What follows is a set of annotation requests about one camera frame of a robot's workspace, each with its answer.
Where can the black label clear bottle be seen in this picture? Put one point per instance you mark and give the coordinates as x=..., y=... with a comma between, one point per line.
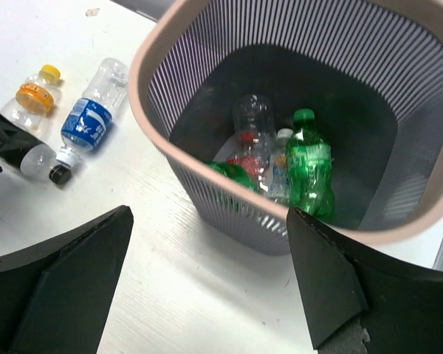
x=36, y=161

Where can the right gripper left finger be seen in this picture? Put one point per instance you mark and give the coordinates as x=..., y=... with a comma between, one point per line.
x=55, y=296

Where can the green plastic bottle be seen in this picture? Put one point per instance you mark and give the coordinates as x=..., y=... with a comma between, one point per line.
x=309, y=168
x=235, y=173

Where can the orange cap small bottle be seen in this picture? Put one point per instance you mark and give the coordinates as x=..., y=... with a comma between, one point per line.
x=34, y=100

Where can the red label red cap bottle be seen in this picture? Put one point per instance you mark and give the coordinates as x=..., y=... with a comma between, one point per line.
x=250, y=154

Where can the white cap labelled bottle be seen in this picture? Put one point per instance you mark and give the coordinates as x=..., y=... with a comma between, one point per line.
x=278, y=180

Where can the grey mesh waste bin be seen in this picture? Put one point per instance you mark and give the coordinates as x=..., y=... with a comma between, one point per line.
x=372, y=72

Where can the blue label clear bottle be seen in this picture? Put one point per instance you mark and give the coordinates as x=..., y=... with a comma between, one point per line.
x=93, y=113

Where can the clear unlabelled plastic bottle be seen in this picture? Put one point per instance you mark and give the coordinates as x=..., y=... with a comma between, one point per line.
x=253, y=112

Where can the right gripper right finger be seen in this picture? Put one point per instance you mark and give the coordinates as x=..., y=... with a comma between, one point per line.
x=357, y=299

